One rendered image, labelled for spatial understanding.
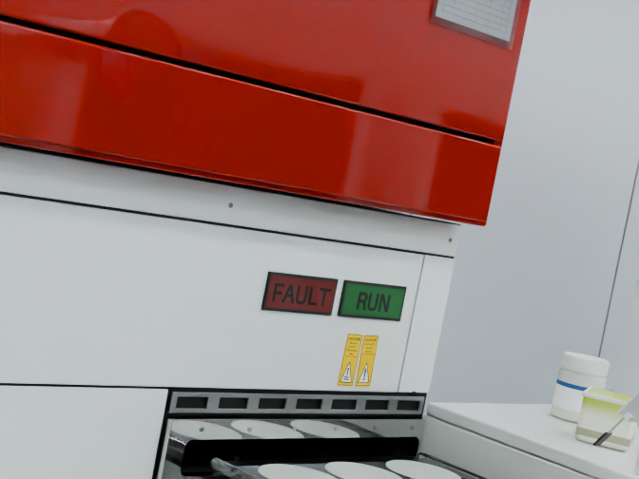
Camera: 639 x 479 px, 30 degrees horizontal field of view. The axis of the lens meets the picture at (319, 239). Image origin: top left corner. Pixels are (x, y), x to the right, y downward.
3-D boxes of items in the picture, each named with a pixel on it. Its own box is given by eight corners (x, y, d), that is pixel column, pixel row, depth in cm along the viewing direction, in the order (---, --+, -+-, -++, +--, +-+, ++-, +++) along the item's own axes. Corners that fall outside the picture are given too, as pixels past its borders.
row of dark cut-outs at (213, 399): (165, 411, 139) (169, 391, 139) (417, 412, 169) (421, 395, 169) (169, 412, 138) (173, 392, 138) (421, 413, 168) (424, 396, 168)
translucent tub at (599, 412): (571, 439, 160) (582, 391, 160) (580, 432, 168) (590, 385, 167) (628, 453, 158) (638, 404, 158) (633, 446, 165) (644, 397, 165)
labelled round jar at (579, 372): (540, 412, 178) (552, 350, 178) (568, 412, 183) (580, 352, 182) (579, 426, 173) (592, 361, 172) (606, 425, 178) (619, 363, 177)
